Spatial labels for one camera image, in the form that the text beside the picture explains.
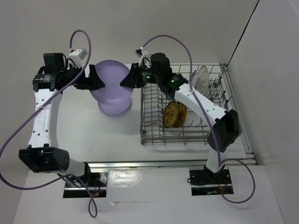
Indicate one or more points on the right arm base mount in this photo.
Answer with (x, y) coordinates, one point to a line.
(202, 186)

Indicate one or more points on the right yellow patterned plate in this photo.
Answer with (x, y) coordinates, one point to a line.
(182, 112)

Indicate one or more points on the silver aluminium rail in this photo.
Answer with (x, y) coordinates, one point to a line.
(146, 164)

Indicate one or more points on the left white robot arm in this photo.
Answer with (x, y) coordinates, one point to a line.
(42, 154)

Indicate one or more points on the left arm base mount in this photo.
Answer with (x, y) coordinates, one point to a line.
(96, 183)

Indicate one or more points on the white plate with rings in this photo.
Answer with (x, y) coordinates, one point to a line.
(202, 81)

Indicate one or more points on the white plate floral rim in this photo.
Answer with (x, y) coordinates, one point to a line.
(193, 77)

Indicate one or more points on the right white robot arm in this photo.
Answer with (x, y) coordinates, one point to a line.
(224, 124)

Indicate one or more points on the left yellow patterned plate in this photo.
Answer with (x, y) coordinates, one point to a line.
(170, 114)

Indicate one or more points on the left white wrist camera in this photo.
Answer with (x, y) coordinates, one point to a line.
(78, 55)

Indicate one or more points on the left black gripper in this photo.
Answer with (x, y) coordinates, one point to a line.
(93, 83)

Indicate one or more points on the purple plastic plate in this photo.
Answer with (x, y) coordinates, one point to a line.
(111, 73)
(114, 109)

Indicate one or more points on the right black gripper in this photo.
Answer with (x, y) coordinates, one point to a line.
(133, 80)

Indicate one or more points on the yellow patterned plate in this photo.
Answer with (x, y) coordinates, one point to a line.
(182, 112)
(170, 114)

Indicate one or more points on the grey wire dish rack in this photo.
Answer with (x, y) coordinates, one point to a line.
(209, 79)

